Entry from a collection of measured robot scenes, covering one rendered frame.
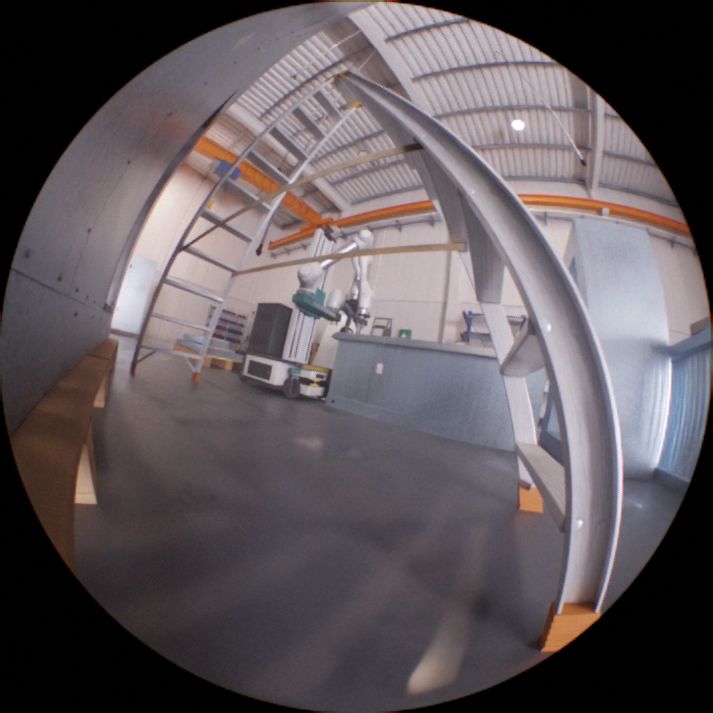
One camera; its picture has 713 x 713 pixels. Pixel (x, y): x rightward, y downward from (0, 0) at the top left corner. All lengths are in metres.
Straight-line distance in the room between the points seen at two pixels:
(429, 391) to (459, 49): 7.86
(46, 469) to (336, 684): 0.35
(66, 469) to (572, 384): 0.53
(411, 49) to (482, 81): 1.98
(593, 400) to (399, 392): 1.62
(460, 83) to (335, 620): 8.39
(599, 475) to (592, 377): 0.11
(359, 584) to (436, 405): 1.46
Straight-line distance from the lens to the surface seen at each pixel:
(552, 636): 0.42
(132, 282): 7.37
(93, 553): 0.45
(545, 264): 0.33
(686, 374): 1.88
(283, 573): 0.42
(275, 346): 2.38
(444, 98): 8.34
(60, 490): 0.29
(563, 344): 0.29
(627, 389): 1.62
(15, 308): 0.36
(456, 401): 1.71
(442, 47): 7.91
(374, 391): 1.90
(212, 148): 10.10
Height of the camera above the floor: 0.32
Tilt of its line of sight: 4 degrees up
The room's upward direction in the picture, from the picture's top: 11 degrees clockwise
